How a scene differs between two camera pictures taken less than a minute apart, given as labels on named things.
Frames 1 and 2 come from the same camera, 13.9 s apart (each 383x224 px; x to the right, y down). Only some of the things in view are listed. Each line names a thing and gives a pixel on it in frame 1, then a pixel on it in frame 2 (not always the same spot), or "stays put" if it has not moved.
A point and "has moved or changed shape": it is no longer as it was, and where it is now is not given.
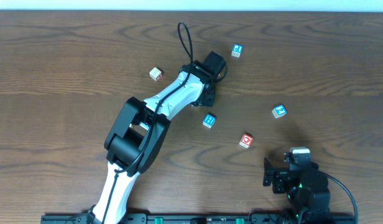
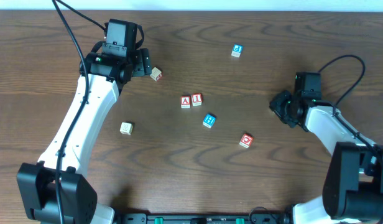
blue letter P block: x=237 y=50 stays put
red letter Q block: x=246 y=140 stays put
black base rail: x=206 y=218 stays put
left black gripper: x=208 y=98 to x=142 y=62
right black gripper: x=273 y=175 to x=279 y=106
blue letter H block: x=209 y=121 stays put
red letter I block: x=156 y=74 has moved or changed shape
